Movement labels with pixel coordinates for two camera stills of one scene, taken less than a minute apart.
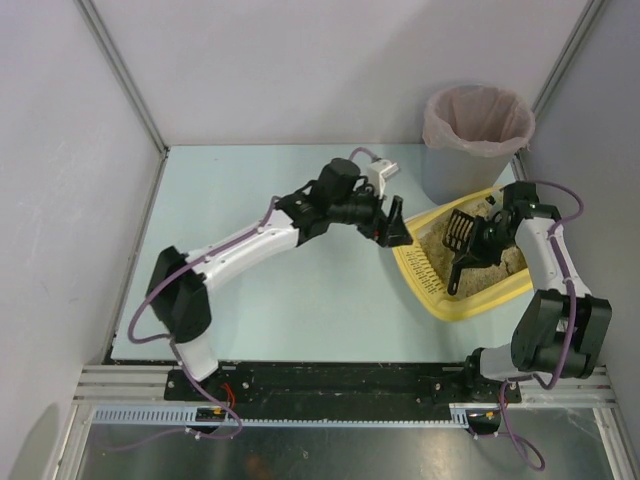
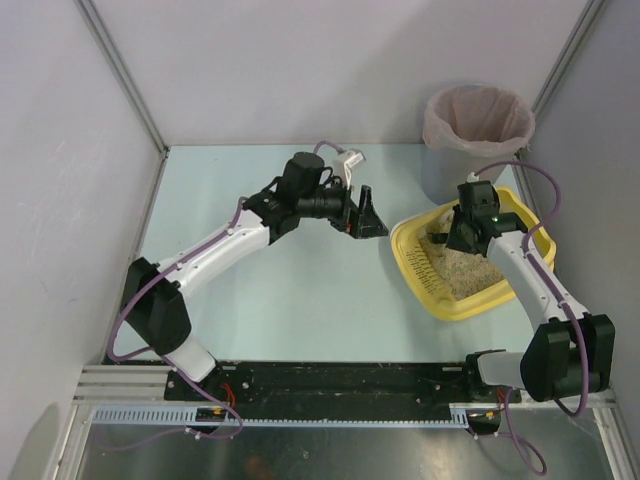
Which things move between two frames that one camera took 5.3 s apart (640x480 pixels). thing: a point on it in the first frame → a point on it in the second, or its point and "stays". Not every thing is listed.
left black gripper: [382, 221] → [354, 215]
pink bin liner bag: [478, 119] stays
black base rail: [334, 392] stays
